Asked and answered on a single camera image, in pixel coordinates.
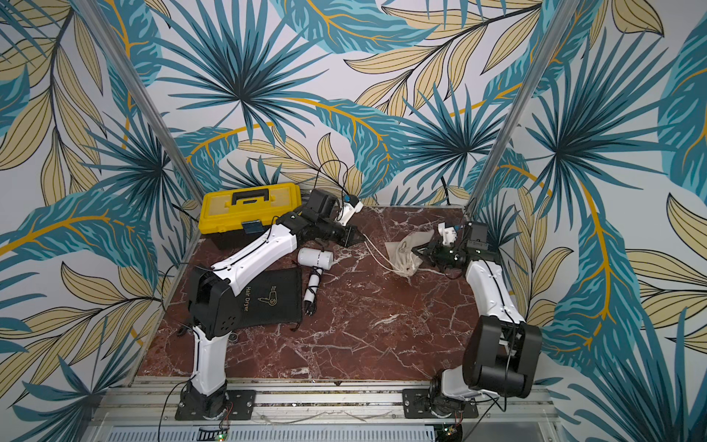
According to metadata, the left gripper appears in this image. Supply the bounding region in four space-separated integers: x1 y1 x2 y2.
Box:
317 216 366 246

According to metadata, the beige drawstring bag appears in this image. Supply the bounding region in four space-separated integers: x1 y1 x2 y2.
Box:
364 230 433 278

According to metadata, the white hair dryer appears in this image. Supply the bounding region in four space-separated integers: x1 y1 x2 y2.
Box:
298 248 334 316

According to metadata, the black drawstring bag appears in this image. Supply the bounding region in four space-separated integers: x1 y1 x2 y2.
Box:
234 267 303 330

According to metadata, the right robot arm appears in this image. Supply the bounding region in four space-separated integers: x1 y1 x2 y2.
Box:
412 221 542 409

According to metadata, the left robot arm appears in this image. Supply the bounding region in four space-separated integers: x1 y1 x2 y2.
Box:
182 189 364 419

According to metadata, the yellow black toolbox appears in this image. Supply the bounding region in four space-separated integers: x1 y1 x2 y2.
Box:
198 182 302 250

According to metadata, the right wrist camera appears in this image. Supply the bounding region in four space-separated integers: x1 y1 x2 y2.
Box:
437 223 458 247

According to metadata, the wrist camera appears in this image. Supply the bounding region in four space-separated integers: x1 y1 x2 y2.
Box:
336 195 364 226
437 223 458 247

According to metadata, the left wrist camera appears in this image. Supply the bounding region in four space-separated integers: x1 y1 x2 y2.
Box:
336 195 364 226

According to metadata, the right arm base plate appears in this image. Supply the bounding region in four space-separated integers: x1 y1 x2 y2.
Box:
401 389 479 419

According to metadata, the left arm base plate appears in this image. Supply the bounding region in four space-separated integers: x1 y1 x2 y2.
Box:
175 387 256 422

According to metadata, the aluminium front rail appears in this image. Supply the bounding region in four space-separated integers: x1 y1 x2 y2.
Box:
83 377 567 441

